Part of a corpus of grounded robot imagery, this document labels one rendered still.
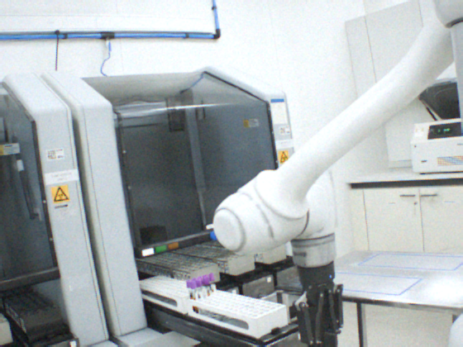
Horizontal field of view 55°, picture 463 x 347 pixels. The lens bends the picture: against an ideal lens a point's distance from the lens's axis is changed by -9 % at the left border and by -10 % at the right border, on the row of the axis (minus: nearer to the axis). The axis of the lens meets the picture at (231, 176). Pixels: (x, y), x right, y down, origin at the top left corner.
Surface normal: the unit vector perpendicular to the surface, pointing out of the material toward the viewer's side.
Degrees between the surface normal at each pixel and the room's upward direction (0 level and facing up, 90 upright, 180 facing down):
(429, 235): 90
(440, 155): 90
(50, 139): 90
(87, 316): 90
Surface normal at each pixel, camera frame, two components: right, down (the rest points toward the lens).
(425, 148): -0.80, 0.15
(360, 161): 0.61, -0.04
